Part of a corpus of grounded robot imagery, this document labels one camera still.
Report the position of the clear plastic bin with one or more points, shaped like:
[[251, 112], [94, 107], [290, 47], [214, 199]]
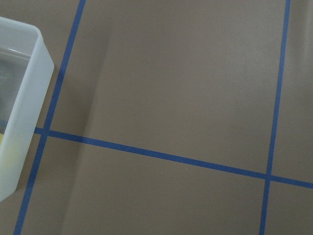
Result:
[[26, 68]]

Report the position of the yellow plastic cup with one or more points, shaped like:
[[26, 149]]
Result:
[[1, 138]]

